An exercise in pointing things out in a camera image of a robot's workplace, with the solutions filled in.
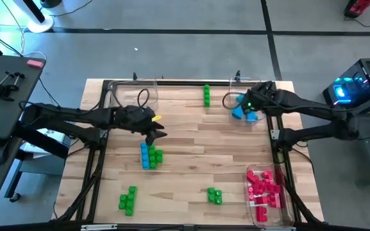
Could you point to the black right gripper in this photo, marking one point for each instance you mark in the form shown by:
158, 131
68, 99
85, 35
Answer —
261, 96

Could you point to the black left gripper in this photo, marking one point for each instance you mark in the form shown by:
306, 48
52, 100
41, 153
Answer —
136, 118

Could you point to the green four-stud block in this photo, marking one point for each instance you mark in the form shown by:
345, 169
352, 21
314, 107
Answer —
206, 95
152, 156
131, 200

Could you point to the blue four-stud block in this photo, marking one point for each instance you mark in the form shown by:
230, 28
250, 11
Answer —
145, 155

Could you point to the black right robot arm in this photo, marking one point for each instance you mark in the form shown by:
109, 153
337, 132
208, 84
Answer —
316, 107

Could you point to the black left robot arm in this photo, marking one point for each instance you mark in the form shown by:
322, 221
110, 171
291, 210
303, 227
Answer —
69, 115

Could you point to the yellow tape tag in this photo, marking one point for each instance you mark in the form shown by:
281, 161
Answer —
156, 118

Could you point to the clear plastic bin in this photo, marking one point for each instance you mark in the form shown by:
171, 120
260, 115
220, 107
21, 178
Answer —
123, 96
284, 215
236, 86

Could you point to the black table clamp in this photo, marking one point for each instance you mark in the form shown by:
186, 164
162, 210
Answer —
135, 76
238, 75

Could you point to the white paper booklet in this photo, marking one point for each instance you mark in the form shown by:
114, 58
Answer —
54, 134

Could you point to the pink rectangular block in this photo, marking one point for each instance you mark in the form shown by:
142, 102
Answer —
35, 63

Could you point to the black caster wheel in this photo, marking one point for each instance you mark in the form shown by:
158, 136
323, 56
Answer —
14, 197

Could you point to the black clamp tool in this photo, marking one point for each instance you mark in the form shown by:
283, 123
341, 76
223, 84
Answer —
3, 91

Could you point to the white stand base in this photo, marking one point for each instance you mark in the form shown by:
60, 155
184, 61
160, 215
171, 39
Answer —
42, 25

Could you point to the black round base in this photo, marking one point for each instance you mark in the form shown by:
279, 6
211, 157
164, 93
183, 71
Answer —
50, 2

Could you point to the black aluminium table frame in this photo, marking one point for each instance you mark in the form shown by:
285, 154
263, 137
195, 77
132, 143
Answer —
178, 83

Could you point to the silver metal bracket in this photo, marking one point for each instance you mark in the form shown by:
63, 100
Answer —
98, 227

